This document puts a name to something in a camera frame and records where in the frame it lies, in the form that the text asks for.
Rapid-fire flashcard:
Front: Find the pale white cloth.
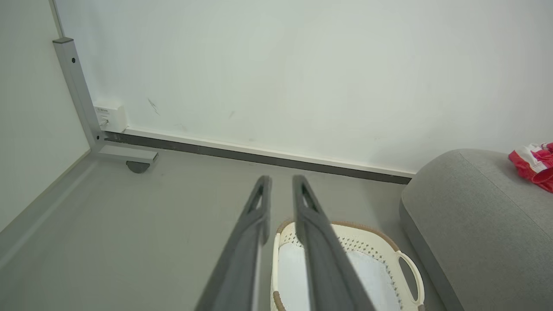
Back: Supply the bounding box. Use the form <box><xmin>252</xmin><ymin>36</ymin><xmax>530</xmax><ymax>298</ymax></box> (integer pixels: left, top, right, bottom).
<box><xmin>278</xmin><ymin>243</ymin><xmax>403</xmax><ymax>311</ymax></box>

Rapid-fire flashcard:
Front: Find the black baseboard strip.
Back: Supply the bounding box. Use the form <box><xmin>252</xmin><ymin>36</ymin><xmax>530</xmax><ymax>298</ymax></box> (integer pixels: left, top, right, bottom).
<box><xmin>103</xmin><ymin>131</ymin><xmax>412</xmax><ymax>185</ymax></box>

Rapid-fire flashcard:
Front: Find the white partition panel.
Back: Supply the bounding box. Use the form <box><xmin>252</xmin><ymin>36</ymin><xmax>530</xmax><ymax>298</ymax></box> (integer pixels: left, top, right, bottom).
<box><xmin>0</xmin><ymin>0</ymin><xmax>92</xmax><ymax>232</ymax></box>

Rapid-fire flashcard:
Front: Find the dark caster wheel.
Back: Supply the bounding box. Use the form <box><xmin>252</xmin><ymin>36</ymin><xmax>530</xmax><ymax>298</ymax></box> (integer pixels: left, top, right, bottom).
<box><xmin>126</xmin><ymin>160</ymin><xmax>151</xmax><ymax>174</ymax></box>

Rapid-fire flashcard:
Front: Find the grey fabric sofa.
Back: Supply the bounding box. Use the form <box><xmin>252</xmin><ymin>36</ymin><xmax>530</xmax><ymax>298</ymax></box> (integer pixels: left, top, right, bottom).
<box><xmin>399</xmin><ymin>149</ymin><xmax>553</xmax><ymax>311</ymax></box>

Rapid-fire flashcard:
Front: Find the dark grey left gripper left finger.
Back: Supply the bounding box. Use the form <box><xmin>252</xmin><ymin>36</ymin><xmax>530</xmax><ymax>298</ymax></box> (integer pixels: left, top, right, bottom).
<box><xmin>194</xmin><ymin>175</ymin><xmax>273</xmax><ymax>311</ymax></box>

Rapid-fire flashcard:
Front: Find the red and white garment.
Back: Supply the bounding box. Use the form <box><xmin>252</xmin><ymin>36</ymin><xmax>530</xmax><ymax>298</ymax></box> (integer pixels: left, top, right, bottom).
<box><xmin>508</xmin><ymin>142</ymin><xmax>553</xmax><ymax>194</ymax></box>

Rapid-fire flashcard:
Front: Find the white wall socket box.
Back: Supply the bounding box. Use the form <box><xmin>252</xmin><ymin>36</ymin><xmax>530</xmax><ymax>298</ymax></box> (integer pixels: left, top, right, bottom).
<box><xmin>93</xmin><ymin>103</ymin><xmax>127</xmax><ymax>133</ymax></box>

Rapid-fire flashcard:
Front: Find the cream perforated laundry basket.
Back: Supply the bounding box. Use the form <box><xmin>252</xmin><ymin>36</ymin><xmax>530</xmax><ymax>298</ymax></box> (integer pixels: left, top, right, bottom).
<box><xmin>270</xmin><ymin>219</ymin><xmax>426</xmax><ymax>311</ymax></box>

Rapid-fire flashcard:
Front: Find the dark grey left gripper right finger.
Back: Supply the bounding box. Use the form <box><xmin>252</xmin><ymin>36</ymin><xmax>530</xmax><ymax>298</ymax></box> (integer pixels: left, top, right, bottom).
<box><xmin>292</xmin><ymin>174</ymin><xmax>377</xmax><ymax>311</ymax></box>

